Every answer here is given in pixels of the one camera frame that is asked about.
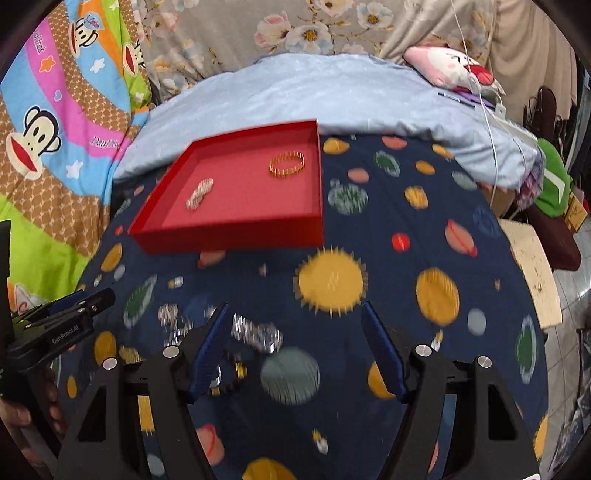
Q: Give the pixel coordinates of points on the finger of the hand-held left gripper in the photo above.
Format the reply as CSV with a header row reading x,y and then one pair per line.
x,y
99,301
64,303

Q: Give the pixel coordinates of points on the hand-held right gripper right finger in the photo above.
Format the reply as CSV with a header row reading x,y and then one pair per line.
x,y
383,353

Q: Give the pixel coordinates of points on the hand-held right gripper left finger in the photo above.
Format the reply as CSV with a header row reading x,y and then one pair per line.
x,y
210,353

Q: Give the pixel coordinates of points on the silver wristwatch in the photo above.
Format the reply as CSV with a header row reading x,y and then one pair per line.
x,y
258,334

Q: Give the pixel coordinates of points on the red tray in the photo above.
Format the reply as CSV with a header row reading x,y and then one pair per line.
x,y
258,207

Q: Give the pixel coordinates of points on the person's left hand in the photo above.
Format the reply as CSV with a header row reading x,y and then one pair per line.
x,y
48,401

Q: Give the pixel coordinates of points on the navy planet printed blanket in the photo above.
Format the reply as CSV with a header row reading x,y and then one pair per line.
x,y
406,258

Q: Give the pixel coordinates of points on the colourful cartoon monkey blanket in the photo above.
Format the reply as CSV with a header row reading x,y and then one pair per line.
x,y
60,138

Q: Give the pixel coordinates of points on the white speckled board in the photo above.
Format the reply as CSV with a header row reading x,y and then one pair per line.
x,y
533,272

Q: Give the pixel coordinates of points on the maroon cushion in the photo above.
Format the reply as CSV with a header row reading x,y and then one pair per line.
x,y
556,240

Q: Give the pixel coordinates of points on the plaid cloth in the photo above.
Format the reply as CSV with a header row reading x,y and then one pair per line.
x,y
531,189

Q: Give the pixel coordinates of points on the green plush cushion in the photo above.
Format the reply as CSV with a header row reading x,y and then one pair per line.
x,y
551,184

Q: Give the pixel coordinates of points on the purple notebook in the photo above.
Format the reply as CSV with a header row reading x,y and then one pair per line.
x,y
466,99

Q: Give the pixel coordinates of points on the light blue blanket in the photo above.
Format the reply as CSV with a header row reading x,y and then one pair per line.
x,y
323,87

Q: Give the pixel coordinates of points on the black metal chair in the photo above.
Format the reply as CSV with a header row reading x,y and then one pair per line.
x,y
547,108

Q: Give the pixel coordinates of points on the pink plush pillow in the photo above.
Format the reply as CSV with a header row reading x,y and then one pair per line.
x,y
443,64

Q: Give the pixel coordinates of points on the floral grey pillow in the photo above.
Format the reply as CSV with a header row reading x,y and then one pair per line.
x,y
231,32

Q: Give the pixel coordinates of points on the beige curtain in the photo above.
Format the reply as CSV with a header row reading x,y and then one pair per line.
x,y
526,41

